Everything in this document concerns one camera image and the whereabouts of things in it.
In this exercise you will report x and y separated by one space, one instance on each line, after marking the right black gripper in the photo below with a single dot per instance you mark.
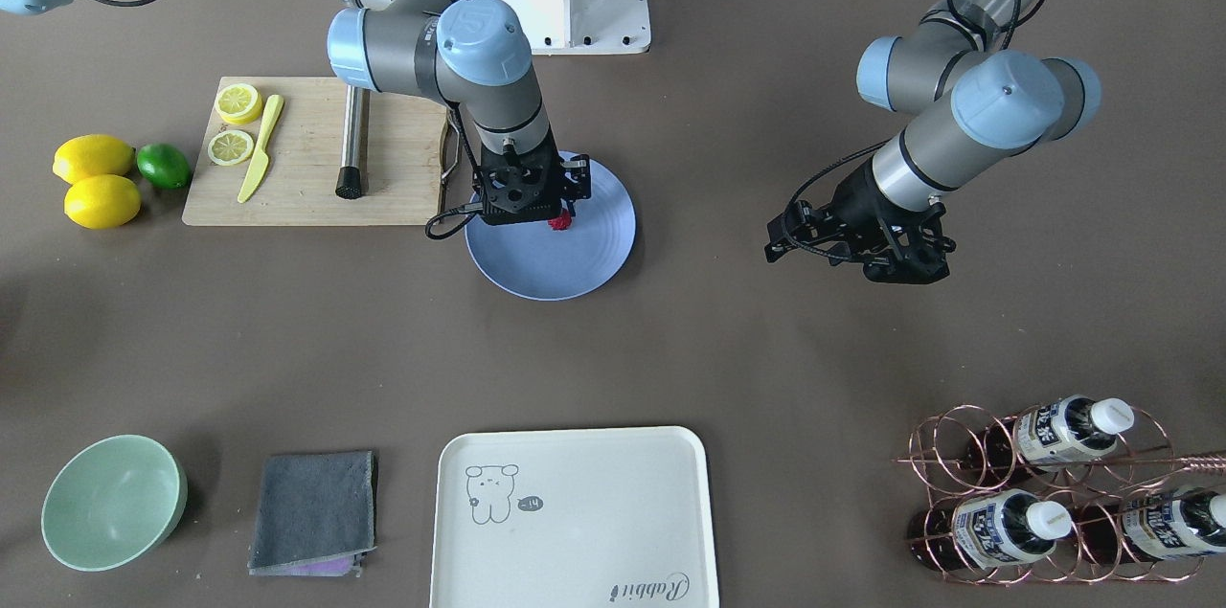
576 182

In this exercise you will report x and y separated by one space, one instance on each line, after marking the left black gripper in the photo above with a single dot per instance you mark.
855 204

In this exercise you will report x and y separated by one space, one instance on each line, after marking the red strawberry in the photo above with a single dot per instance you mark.
562 221

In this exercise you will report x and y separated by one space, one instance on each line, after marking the blue plate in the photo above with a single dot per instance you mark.
536 262

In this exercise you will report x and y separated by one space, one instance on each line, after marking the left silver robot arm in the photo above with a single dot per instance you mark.
973 101

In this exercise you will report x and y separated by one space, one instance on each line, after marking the dark drink bottle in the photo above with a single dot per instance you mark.
1074 429
1009 528
1184 522

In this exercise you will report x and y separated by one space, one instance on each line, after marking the yellow plastic knife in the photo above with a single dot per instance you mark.
259 161

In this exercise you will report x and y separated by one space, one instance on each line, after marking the wooden cutting board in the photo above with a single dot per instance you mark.
402 162

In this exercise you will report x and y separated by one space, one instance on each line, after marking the lemon slice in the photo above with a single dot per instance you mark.
230 148
238 104

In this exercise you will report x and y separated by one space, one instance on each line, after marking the cream rabbit tray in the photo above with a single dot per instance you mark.
612 517

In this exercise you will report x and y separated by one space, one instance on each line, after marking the green lime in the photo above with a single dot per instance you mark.
164 166

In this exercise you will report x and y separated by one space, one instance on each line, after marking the grey folded cloth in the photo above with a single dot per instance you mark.
315 515

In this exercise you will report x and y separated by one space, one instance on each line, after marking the yellow lemon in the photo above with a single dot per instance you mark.
92 155
103 201

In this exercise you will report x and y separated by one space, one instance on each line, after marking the green bowl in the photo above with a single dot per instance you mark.
114 501

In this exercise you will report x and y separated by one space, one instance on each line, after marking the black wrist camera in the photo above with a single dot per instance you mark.
518 194

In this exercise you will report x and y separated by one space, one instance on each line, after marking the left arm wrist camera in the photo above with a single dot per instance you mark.
914 248

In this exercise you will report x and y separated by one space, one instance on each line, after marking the copper wire bottle rack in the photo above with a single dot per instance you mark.
1146 463

